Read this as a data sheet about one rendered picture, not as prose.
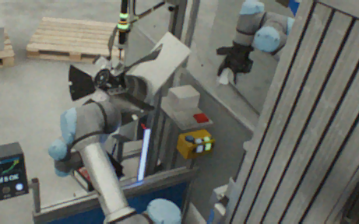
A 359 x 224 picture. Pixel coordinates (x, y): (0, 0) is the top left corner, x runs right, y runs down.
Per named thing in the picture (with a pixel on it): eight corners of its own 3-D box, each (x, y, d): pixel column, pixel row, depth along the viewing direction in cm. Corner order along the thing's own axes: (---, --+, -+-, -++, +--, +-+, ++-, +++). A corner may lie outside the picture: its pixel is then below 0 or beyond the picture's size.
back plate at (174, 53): (88, 105, 248) (86, 104, 247) (157, 23, 235) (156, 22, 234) (121, 157, 209) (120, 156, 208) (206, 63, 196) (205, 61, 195)
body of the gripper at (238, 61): (234, 77, 143) (243, 48, 136) (220, 66, 149) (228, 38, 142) (249, 74, 146) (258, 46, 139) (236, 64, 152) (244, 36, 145)
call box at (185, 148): (200, 143, 202) (204, 127, 196) (211, 155, 195) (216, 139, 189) (175, 149, 196) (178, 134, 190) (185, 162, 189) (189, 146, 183)
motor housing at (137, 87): (114, 103, 230) (99, 93, 221) (138, 74, 226) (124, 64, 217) (129, 124, 213) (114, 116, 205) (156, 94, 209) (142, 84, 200)
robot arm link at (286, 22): (285, 47, 127) (254, 37, 131) (291, 36, 135) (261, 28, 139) (293, 25, 122) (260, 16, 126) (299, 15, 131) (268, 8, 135)
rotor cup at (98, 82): (103, 90, 216) (87, 80, 207) (120, 71, 213) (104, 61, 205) (114, 104, 205) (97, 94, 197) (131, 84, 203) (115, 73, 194)
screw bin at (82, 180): (103, 158, 210) (104, 148, 206) (123, 176, 200) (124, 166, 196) (71, 173, 198) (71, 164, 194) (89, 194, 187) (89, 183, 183)
